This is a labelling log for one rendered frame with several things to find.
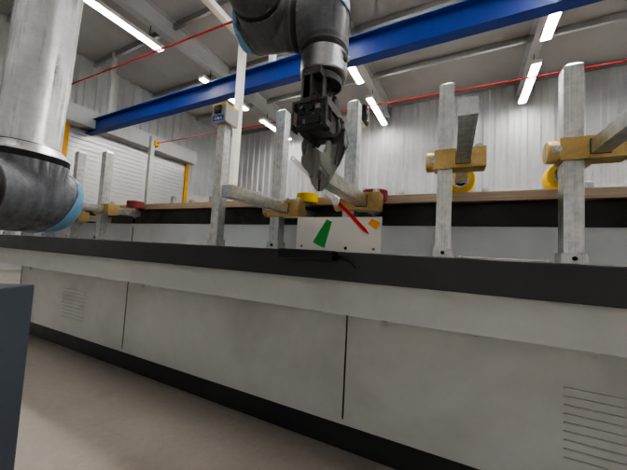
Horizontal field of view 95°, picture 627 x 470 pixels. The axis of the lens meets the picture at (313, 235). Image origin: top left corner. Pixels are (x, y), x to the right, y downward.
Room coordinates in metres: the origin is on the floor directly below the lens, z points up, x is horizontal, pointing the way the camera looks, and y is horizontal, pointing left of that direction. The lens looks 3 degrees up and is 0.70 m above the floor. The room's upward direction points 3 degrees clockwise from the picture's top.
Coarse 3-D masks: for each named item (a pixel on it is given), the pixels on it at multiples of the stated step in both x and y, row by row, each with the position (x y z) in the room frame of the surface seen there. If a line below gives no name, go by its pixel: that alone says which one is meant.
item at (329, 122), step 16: (320, 64) 0.48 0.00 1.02; (304, 80) 0.50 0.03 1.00; (320, 80) 0.52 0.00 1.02; (336, 80) 0.51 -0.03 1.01; (304, 96) 0.50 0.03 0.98; (320, 96) 0.48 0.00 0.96; (304, 112) 0.49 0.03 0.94; (320, 112) 0.48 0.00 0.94; (336, 112) 0.51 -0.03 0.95; (304, 128) 0.49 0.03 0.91; (320, 128) 0.49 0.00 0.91; (336, 128) 0.53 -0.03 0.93; (320, 144) 0.56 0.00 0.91
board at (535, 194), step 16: (464, 192) 0.86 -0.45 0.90; (480, 192) 0.84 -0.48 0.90; (496, 192) 0.82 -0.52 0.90; (512, 192) 0.80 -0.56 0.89; (528, 192) 0.79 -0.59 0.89; (544, 192) 0.77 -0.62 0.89; (592, 192) 0.73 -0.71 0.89; (608, 192) 0.71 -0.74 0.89; (624, 192) 0.70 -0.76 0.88; (128, 208) 1.57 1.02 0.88; (160, 208) 1.45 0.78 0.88; (176, 208) 1.40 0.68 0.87; (192, 208) 1.36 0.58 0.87; (208, 208) 1.33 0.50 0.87
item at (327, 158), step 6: (330, 144) 0.53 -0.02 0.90; (324, 150) 0.54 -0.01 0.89; (330, 150) 0.53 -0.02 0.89; (324, 156) 0.51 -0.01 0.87; (330, 156) 0.53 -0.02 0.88; (324, 162) 0.51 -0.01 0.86; (330, 162) 0.53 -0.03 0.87; (324, 168) 0.51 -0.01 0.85; (330, 168) 0.53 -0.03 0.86; (336, 168) 0.54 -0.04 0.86; (324, 174) 0.54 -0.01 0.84; (330, 174) 0.53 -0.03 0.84; (324, 180) 0.54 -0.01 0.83; (324, 186) 0.54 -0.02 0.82
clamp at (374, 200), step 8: (368, 192) 0.79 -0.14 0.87; (376, 192) 0.77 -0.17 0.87; (344, 200) 0.81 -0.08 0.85; (368, 200) 0.78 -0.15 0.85; (376, 200) 0.77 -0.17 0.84; (336, 208) 0.83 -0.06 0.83; (352, 208) 0.80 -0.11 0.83; (360, 208) 0.79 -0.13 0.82; (368, 208) 0.78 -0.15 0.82; (376, 208) 0.77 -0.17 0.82
